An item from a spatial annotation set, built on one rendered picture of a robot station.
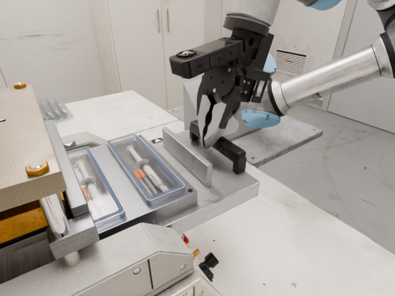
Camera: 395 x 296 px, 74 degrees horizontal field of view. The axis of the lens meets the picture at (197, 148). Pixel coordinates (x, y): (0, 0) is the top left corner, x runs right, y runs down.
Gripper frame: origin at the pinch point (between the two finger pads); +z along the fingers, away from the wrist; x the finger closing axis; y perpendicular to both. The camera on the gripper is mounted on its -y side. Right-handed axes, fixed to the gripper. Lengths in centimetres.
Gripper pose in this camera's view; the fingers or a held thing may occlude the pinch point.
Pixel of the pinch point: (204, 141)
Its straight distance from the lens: 45.9
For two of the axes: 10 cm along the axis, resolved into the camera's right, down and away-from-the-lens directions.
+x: -5.9, -4.1, 7.0
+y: 7.7, -0.2, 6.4
